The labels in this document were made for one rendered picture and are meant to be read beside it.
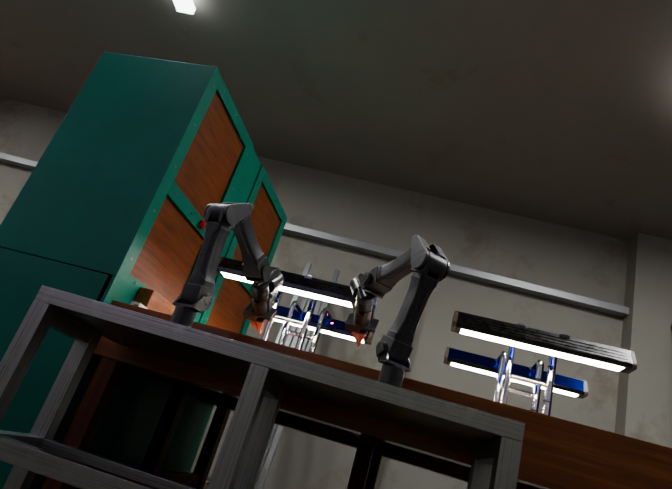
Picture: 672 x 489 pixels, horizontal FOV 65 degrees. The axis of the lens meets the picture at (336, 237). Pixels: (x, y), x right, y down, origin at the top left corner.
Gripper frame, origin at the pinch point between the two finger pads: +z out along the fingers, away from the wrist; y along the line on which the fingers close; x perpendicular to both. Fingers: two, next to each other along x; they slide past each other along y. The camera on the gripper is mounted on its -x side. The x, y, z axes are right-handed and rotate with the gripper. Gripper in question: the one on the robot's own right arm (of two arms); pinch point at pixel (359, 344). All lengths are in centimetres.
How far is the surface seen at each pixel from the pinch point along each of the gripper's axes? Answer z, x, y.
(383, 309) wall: 149, -254, 27
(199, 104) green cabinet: -60, -46, 85
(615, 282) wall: 109, -324, -165
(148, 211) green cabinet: -27, -9, 85
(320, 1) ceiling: -96, -207, 90
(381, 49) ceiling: -70, -229, 52
